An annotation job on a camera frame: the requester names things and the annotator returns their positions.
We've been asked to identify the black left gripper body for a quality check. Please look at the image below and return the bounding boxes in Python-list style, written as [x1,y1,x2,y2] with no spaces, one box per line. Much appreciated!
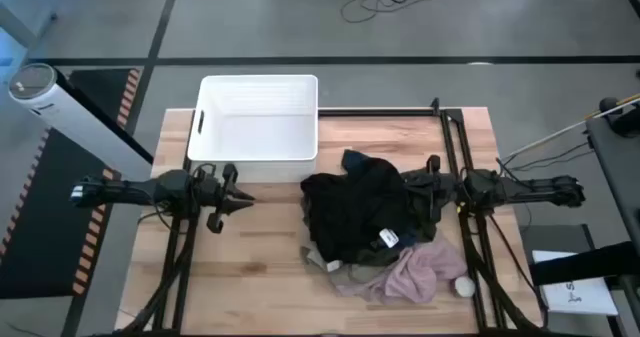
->
[192,164,240,234]

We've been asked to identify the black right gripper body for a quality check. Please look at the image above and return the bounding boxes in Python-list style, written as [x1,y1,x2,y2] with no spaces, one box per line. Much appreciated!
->
[424,155,459,223]

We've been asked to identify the dark olive garment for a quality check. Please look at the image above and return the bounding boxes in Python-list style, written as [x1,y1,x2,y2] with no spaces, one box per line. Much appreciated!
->
[369,169,451,269]

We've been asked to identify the plain black garment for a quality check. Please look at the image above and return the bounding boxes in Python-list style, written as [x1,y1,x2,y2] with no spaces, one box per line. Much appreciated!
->
[299,156,426,259]

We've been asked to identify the navy blue garment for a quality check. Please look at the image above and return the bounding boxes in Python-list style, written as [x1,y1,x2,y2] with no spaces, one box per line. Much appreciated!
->
[341,149,369,174]

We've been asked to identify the white plastic bin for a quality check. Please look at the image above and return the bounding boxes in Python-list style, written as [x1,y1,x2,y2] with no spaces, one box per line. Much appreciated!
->
[186,74,320,183]

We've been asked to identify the pink garment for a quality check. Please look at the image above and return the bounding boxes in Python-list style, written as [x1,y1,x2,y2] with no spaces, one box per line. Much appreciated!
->
[334,231,469,306]

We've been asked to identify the white balled sock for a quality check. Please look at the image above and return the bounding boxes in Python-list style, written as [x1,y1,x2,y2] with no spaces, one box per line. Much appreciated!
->
[453,275,476,299]

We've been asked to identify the dark grey floor panel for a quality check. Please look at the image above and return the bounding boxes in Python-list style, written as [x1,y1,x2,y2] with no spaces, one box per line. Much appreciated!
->
[519,223,596,278]

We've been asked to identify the white yellow rod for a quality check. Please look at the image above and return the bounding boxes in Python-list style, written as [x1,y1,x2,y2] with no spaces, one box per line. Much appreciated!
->
[502,93,640,162]

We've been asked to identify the white tower air purifier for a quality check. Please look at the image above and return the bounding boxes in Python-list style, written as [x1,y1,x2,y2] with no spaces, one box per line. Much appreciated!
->
[7,62,154,181]

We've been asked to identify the black flat bar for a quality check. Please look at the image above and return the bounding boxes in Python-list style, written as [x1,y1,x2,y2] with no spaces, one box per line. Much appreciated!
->
[528,240,640,288]

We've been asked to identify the white printed paper sheet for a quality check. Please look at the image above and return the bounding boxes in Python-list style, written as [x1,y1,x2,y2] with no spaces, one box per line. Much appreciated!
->
[531,249,620,317]

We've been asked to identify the black orange-striped floor mat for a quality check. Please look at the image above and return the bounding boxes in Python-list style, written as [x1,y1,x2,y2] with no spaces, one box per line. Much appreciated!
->
[0,66,144,298]

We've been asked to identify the black side table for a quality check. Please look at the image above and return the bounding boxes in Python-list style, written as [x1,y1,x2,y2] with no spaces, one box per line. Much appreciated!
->
[584,111,640,243]

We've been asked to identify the black padded roller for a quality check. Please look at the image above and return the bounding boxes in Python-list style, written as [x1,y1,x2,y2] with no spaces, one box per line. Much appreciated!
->
[598,96,640,139]

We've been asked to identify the pale blue furniture piece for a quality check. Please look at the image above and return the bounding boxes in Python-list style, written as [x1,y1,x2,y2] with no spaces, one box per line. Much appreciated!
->
[0,1,57,83]

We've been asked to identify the black aluminium frame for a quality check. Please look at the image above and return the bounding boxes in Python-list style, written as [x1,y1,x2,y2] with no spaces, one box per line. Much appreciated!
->
[94,96,551,337]

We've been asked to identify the thin black cable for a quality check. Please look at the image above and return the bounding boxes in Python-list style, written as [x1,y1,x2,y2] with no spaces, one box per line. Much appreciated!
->
[487,211,550,328]

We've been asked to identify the black floor cable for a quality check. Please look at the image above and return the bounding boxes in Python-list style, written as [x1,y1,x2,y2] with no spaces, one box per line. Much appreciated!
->
[340,0,431,24]

